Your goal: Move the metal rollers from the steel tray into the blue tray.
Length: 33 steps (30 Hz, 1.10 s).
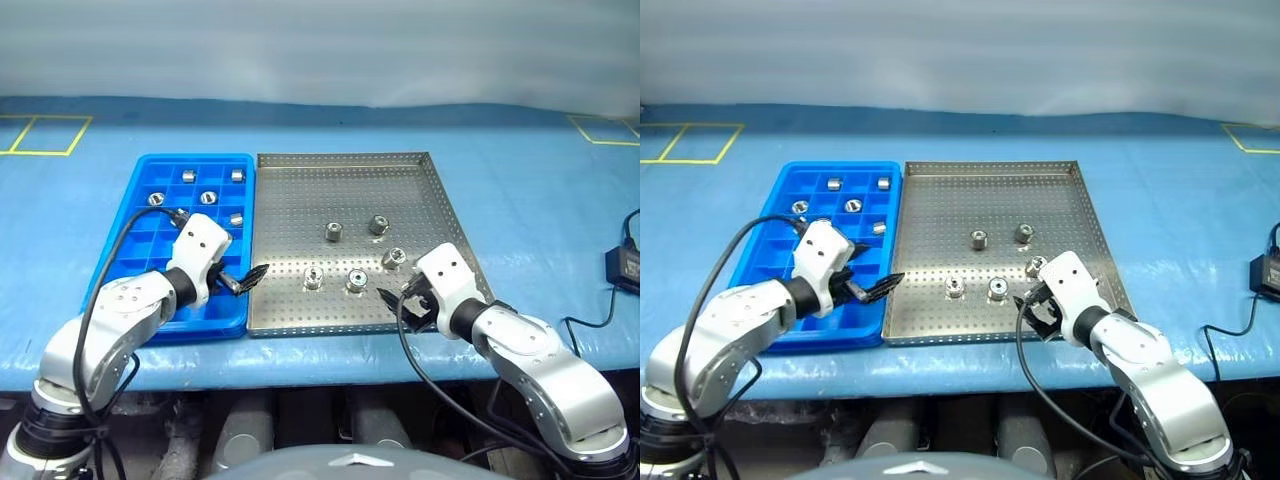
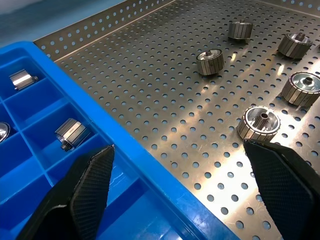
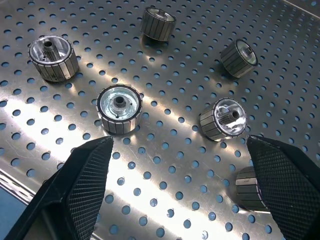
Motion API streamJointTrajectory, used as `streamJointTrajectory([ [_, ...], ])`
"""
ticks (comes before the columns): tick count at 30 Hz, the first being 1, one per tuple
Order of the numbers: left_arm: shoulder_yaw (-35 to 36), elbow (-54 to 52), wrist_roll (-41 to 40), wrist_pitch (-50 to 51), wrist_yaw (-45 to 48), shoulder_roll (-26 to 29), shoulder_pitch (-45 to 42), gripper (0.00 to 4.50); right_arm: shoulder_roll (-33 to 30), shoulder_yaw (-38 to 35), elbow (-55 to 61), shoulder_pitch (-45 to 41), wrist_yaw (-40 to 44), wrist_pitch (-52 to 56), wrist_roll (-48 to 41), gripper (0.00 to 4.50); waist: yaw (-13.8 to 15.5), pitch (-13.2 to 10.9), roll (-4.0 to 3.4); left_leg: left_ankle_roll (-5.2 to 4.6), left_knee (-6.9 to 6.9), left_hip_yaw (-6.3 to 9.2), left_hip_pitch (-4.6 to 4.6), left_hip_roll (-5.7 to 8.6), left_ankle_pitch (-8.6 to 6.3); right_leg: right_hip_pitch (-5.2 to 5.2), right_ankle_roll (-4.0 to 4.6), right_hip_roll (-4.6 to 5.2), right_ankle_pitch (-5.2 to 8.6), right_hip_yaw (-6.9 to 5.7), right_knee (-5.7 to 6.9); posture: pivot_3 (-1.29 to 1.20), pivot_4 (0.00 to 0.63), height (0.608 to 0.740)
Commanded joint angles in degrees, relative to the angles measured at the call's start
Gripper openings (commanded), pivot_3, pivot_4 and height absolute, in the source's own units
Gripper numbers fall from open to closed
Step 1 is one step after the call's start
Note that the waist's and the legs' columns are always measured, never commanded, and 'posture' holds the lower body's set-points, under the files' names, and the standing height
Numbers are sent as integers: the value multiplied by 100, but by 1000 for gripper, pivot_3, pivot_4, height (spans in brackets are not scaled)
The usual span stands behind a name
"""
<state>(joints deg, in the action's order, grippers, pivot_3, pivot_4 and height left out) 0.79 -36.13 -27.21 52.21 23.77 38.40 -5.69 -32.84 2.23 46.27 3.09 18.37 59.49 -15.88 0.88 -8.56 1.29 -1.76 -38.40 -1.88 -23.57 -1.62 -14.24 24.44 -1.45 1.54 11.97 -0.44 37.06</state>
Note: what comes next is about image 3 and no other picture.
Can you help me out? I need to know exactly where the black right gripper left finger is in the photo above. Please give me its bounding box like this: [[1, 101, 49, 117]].
[[4, 136, 115, 240]]

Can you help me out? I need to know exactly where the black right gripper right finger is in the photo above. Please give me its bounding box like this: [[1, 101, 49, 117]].
[[246, 135, 320, 240]]

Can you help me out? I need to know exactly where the metal rotor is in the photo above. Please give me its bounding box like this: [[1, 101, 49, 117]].
[[235, 166, 269, 212], [219, 38, 259, 76], [27, 34, 80, 83], [199, 97, 248, 143], [96, 83, 143, 136], [139, 6, 177, 41]]

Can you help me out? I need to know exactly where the metal rotor top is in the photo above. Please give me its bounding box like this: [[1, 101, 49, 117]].
[[139, 6, 177, 41]]

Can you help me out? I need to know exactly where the perforated metal tray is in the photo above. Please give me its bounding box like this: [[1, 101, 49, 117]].
[[0, 0, 320, 240]]

